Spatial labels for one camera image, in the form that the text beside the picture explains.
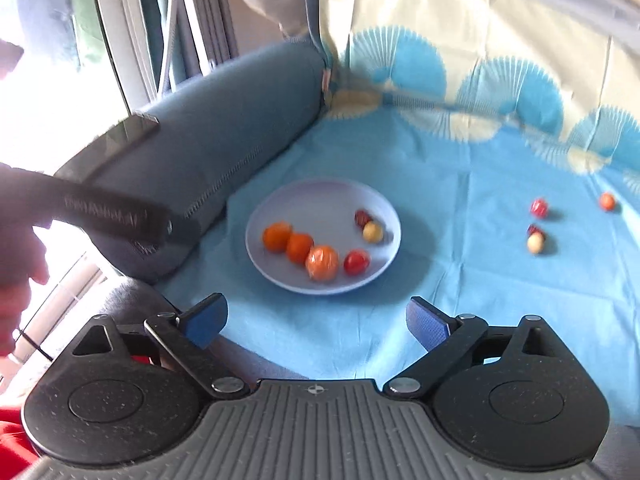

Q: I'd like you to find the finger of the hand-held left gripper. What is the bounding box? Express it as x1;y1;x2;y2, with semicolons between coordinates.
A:
162;207;206;252

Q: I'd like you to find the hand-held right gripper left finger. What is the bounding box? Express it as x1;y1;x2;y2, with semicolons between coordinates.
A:
72;292;251;401

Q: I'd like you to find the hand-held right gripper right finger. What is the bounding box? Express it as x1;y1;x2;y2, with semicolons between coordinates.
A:
382;296;571;401

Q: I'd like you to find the small tangerine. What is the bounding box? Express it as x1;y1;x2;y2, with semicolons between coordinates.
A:
286;233;315;265
262;222;293;253

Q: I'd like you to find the plastic-wrapped tangerine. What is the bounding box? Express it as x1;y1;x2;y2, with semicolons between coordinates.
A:
305;245;341;282

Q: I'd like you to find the pale blue round plate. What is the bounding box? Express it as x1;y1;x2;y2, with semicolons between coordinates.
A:
245;178;402;296

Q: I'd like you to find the person's left hand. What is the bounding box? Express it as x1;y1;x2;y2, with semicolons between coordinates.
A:
0;220;51;357

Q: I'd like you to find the black smartphone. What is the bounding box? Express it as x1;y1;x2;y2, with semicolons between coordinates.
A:
54;113;161;188

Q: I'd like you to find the blue-grey sofa armrest cover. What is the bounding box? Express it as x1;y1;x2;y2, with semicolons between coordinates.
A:
52;35;335;286

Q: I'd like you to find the white metal pole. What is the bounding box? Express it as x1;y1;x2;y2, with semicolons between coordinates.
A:
157;0;180;93

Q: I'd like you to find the blue fan-print bed sheet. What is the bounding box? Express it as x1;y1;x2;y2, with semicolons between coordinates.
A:
159;0;640;428

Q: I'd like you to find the sliding window frame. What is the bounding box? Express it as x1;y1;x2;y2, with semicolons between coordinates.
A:
92;0;238;113

